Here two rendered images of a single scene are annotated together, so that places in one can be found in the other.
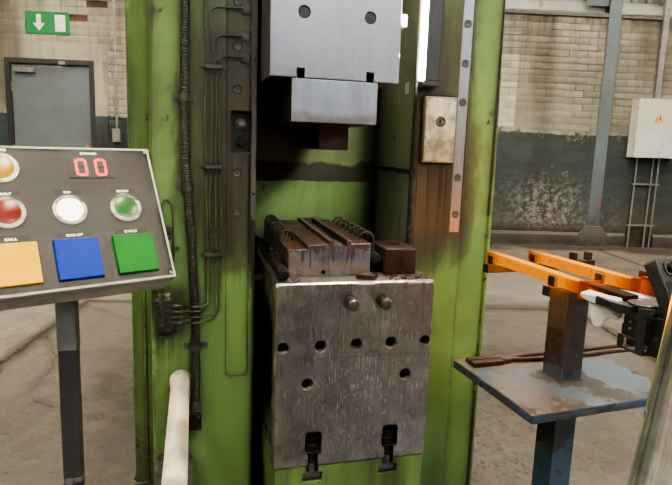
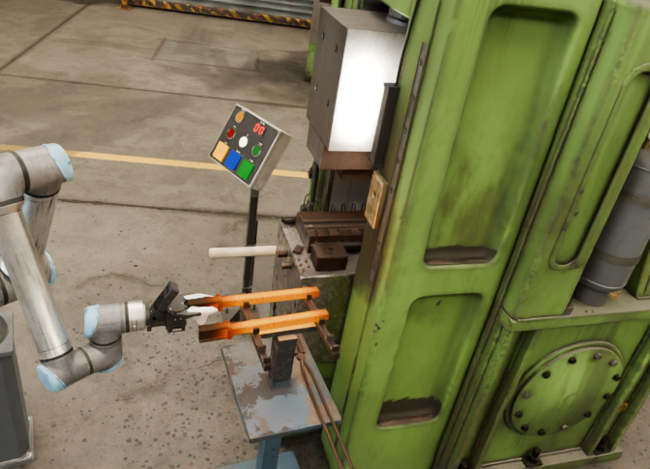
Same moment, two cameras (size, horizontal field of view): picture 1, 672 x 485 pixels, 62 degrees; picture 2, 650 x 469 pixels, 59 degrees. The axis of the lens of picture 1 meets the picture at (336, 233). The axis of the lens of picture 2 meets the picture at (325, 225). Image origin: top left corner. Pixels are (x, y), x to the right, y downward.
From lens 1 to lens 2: 2.38 m
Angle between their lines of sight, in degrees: 80
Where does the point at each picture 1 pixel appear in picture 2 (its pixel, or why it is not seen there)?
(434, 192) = (369, 242)
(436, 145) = (369, 209)
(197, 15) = not seen: hidden behind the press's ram
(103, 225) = (246, 153)
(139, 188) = (265, 145)
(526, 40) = not seen: outside the picture
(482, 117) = (398, 210)
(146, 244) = (249, 168)
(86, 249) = (235, 159)
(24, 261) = (221, 152)
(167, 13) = not seen: hidden behind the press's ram
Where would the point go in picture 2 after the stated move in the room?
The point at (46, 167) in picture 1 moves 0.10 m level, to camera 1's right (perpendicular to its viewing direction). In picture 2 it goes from (249, 123) to (247, 131)
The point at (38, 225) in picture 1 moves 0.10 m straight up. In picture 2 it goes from (233, 142) to (235, 121)
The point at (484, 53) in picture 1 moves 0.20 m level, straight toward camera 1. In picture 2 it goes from (409, 160) to (342, 145)
